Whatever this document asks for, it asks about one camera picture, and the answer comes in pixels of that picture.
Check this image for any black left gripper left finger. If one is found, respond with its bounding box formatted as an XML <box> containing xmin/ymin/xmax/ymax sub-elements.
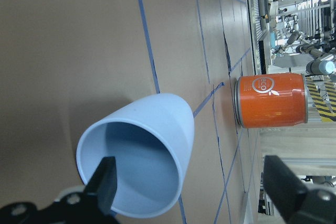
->
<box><xmin>1</xmin><ymin>156</ymin><xmax>118</xmax><ymax>223</ymax></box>

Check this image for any light blue plastic cup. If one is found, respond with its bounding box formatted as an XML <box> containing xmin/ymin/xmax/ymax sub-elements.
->
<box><xmin>76</xmin><ymin>93</ymin><xmax>195</xmax><ymax>218</ymax></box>

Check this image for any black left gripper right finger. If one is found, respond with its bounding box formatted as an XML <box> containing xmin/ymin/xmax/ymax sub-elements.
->
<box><xmin>263</xmin><ymin>155</ymin><xmax>335</xmax><ymax>223</ymax></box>

